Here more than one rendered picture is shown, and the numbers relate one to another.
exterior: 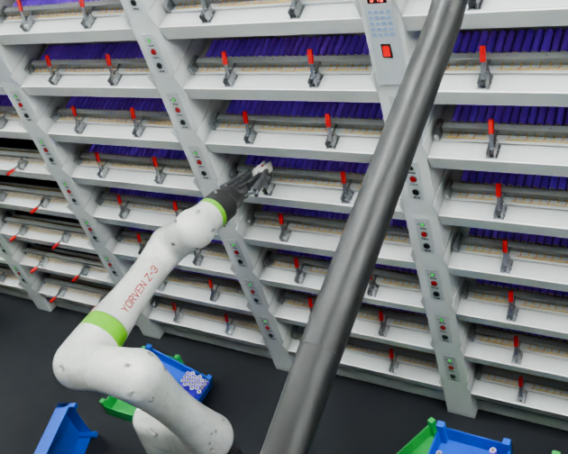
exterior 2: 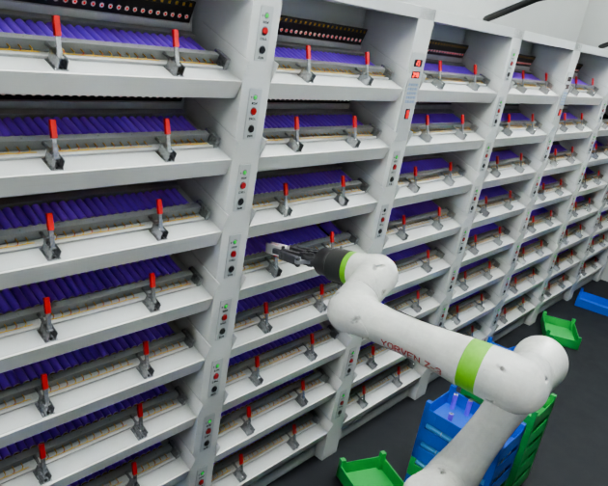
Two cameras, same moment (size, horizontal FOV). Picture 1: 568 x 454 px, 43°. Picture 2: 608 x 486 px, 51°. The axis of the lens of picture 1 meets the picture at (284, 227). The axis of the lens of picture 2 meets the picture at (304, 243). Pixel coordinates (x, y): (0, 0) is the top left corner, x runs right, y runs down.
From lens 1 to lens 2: 2.58 m
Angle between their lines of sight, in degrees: 80
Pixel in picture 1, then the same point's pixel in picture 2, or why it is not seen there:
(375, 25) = (408, 94)
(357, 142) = (352, 199)
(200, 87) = (275, 154)
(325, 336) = not seen: outside the picture
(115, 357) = (544, 343)
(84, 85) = (120, 165)
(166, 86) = (243, 156)
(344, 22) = (393, 92)
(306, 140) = (322, 204)
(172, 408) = not seen: hidden behind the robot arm
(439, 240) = not seen: hidden behind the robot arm
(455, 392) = (334, 430)
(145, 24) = (260, 77)
